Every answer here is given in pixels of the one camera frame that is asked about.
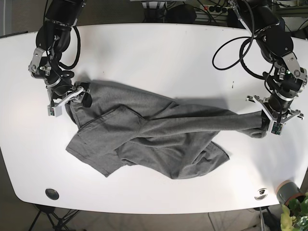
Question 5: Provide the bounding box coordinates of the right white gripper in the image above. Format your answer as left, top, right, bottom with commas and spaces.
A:
47, 81, 92, 117

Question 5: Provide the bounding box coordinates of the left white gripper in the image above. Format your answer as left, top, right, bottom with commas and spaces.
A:
246, 95, 304, 135

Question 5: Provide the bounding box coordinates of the grey T-shirt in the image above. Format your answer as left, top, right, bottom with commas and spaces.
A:
65, 81, 266, 180

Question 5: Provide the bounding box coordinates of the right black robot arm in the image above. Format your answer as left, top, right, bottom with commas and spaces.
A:
28, 0, 92, 116

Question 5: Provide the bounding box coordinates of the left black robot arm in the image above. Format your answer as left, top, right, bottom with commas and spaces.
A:
229, 0, 308, 135

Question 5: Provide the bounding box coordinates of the grey plant pot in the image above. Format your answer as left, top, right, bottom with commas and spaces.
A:
275, 180, 305, 206

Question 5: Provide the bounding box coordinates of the silver table grommet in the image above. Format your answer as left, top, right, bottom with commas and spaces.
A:
254, 188, 269, 201

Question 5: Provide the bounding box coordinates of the black table grommet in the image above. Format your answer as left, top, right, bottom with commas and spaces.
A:
45, 188, 59, 200

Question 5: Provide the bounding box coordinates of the green potted plant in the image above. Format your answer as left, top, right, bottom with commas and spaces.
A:
280, 193, 308, 231

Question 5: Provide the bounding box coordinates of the white power strip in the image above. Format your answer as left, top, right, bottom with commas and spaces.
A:
200, 5, 231, 14

